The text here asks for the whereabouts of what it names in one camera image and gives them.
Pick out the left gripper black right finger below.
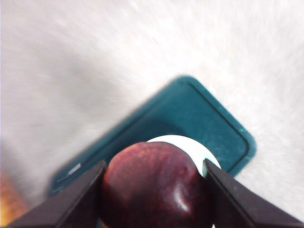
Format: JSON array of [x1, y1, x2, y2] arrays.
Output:
[[203, 158, 304, 228]]

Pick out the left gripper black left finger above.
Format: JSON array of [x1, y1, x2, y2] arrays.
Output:
[[9, 159, 107, 228]]

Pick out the teal ribbed bowl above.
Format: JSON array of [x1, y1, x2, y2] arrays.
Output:
[[146, 134, 221, 178]]

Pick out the dark purple plum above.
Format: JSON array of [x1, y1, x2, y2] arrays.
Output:
[[101, 142, 210, 228]]

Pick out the dark green rectangular tray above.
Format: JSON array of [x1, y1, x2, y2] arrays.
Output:
[[47, 75, 257, 198]]

